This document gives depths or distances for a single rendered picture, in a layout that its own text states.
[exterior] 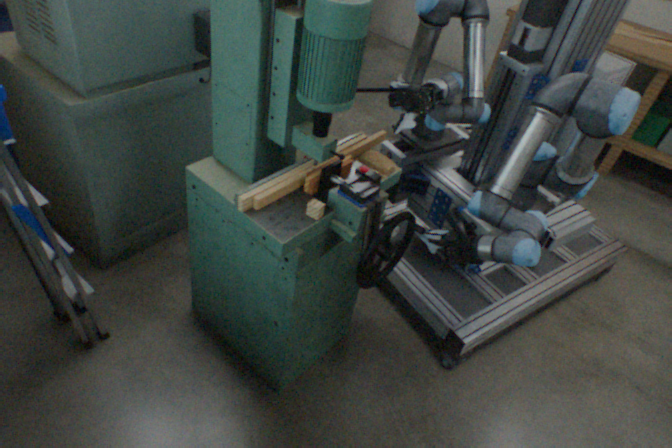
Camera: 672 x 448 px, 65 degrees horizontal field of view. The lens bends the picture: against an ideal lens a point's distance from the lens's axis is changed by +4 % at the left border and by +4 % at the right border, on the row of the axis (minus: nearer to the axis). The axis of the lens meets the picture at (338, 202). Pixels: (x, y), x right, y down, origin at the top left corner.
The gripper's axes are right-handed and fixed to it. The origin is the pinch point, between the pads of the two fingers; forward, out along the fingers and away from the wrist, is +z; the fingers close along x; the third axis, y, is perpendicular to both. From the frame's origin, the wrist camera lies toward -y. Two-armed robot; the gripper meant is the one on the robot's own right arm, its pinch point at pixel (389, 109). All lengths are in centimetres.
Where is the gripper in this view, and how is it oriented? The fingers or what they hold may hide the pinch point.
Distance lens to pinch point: 157.7
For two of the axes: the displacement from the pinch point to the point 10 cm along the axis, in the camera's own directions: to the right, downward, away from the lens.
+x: 1.4, 9.0, 4.1
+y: 7.5, 1.8, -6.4
